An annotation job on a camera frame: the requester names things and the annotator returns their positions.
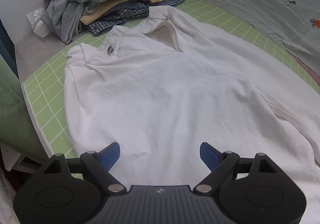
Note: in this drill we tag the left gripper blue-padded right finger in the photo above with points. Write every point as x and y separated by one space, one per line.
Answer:
211 157

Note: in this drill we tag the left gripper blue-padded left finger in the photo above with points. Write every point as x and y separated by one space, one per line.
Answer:
109 156

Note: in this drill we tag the white trousers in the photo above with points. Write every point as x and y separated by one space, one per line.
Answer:
162 88

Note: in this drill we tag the blue plaid shirt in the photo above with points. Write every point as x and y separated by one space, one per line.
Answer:
116 18

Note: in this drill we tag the clear plastic bag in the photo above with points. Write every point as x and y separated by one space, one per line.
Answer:
39 27

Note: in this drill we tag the blue denim garment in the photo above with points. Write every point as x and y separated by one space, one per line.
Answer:
139 7

